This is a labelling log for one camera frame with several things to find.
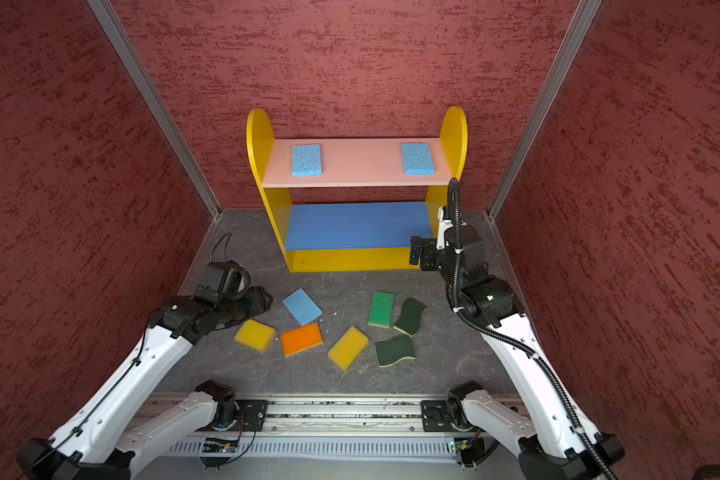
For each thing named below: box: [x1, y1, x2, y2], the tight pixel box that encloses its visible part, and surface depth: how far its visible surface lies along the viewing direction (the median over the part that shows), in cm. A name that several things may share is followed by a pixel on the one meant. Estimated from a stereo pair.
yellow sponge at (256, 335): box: [234, 319, 277, 353], surface depth 87 cm
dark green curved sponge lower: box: [374, 335, 415, 367], surface depth 87 cm
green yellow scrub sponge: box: [368, 290, 395, 329], surface depth 94 cm
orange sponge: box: [280, 322, 323, 357], surface depth 88 cm
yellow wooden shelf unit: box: [246, 106, 467, 273], surface depth 80 cm
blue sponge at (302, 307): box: [282, 287, 323, 326], surface depth 94 cm
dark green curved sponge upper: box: [393, 297, 427, 337], surface depth 92 cm
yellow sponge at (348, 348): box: [328, 326, 370, 371], surface depth 86 cm
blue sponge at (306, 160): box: [292, 143, 322, 177], surface depth 77 cm
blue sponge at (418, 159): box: [401, 143, 435, 175], surface depth 77 cm
